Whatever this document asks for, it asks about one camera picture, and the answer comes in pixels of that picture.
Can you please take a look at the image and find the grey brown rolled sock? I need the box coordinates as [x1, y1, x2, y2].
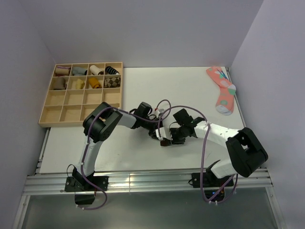
[53, 78, 67, 90]

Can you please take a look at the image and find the black white striped rolled sock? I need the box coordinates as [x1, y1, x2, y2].
[105, 66, 120, 75]

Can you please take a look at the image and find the pink patterned sock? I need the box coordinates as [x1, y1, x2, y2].
[206, 66, 236, 115]

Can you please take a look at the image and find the beige striped rolled sock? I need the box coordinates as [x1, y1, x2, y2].
[54, 66, 71, 75]

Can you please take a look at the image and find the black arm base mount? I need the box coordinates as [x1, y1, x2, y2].
[188, 172, 230, 188]

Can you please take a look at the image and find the pale yellow rolled sock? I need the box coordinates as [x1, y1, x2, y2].
[72, 79, 85, 90]

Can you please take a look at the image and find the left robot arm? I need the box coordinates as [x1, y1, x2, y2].
[72, 102, 159, 190]

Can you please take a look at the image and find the brown sock with striped cuff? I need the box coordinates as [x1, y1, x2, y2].
[160, 139, 172, 147]

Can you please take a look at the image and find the wooden compartment tray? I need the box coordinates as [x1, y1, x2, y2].
[39, 62, 123, 127]

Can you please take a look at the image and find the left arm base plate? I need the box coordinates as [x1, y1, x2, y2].
[64, 176, 109, 192]

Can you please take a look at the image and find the aluminium frame rail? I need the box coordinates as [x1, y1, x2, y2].
[22, 168, 273, 196]

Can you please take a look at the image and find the mustard yellow rolled sock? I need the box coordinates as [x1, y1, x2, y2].
[88, 77, 102, 89]

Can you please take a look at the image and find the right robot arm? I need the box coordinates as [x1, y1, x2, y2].
[170, 109, 268, 187]

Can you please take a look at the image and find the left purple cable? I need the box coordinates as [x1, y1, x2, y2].
[75, 99, 172, 211]

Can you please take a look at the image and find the grey blue rolled sock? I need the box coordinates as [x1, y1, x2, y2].
[72, 66, 88, 76]

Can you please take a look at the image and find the brown checkered rolled sock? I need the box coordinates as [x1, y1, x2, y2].
[104, 77, 121, 88]

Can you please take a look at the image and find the purple cable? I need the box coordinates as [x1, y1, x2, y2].
[75, 99, 172, 211]
[157, 106, 239, 204]

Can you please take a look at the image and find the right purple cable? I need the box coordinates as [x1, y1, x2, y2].
[157, 106, 239, 204]

